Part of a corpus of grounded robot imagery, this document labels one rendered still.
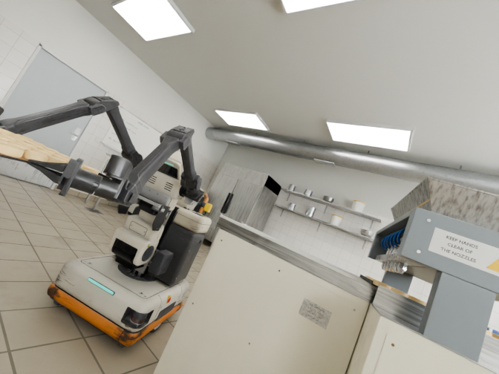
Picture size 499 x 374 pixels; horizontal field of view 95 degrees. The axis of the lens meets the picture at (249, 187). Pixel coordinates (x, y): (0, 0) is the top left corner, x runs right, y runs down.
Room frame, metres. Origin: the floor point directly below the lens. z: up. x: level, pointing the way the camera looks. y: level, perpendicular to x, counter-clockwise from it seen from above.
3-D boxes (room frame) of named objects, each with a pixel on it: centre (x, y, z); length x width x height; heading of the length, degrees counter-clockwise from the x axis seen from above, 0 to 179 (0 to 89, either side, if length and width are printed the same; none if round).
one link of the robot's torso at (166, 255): (1.55, 0.44, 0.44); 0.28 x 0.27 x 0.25; 78
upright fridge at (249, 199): (5.74, 0.08, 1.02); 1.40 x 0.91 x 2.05; 55
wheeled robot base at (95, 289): (1.73, 0.47, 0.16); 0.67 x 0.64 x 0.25; 168
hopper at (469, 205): (0.94, -0.80, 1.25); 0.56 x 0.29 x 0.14; 155
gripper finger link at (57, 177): (0.61, 0.48, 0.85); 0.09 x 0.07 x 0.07; 123
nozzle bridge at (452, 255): (0.94, -0.80, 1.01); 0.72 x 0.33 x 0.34; 155
